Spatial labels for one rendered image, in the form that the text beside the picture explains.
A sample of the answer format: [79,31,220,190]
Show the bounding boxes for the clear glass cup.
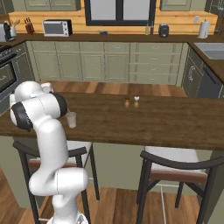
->
[65,111,78,130]

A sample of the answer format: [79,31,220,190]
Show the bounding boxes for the white-capped wooden shaker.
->
[133,95,141,109]

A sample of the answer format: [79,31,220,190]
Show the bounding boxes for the green base cupboard run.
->
[25,40,190,87]

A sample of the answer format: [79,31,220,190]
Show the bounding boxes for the black stool with white seat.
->
[136,146,224,224]
[12,140,101,224]

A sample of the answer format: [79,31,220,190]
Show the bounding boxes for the dark round kettle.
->
[157,23,170,39]

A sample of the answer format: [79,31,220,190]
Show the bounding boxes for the white toaster oven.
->
[41,19,74,38]

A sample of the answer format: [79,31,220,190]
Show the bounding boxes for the black-framed window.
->
[84,0,158,27]

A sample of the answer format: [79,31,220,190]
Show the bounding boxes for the black dishwasher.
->
[197,66,224,99]

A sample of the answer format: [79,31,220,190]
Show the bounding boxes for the black oven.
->
[0,45,18,116]

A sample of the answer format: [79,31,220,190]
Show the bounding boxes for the steel sink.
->
[193,42,224,60]

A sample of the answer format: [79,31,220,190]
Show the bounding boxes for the wooden knife block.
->
[24,17,36,36]

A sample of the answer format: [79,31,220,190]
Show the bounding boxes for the white paper towel roll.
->
[198,18,211,39]

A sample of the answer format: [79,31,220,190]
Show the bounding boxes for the white utensil pot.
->
[8,19,21,39]

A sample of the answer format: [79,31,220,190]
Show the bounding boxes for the grey coffee machine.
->
[0,22,12,43]

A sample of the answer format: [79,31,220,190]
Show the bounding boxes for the green wall cupboards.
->
[11,0,82,12]

